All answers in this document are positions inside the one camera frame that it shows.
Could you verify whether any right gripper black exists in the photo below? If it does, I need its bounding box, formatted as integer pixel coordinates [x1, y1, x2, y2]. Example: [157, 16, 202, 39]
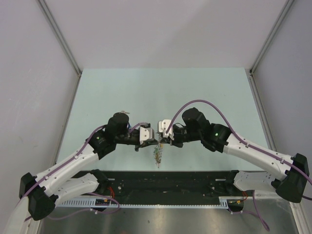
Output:
[160, 126, 201, 148]

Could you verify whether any large metal keyring organizer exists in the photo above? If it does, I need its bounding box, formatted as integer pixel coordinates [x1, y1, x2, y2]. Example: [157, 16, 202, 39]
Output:
[154, 140, 163, 168]

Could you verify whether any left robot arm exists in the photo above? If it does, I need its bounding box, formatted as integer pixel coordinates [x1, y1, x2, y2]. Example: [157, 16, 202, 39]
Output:
[19, 112, 158, 221]

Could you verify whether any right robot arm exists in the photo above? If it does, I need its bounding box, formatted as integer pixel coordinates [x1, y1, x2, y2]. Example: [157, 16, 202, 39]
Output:
[157, 108, 310, 203]

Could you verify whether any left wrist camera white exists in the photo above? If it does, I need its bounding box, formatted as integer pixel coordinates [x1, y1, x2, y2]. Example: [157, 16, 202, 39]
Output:
[139, 127, 155, 144]

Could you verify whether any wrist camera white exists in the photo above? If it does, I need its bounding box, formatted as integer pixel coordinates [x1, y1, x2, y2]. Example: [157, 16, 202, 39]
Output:
[139, 127, 155, 144]
[157, 119, 174, 140]

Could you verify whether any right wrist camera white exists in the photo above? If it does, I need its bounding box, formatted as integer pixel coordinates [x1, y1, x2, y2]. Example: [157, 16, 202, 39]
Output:
[157, 119, 174, 140]

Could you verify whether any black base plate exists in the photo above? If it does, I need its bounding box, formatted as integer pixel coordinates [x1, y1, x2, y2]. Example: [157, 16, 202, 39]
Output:
[95, 171, 244, 205]

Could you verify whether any white slotted cable duct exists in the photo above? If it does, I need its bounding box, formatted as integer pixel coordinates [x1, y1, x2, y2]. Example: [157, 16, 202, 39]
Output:
[57, 196, 244, 209]

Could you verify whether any left aluminium frame post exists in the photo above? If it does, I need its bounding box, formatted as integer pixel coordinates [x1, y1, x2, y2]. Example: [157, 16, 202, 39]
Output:
[36, 0, 82, 78]

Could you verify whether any aluminium frame post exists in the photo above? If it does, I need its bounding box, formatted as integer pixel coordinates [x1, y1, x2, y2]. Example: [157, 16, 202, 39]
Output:
[36, 0, 82, 78]
[249, 0, 296, 76]

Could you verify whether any right aluminium frame post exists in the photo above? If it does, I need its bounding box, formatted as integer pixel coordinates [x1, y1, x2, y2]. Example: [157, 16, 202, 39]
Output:
[249, 0, 296, 76]

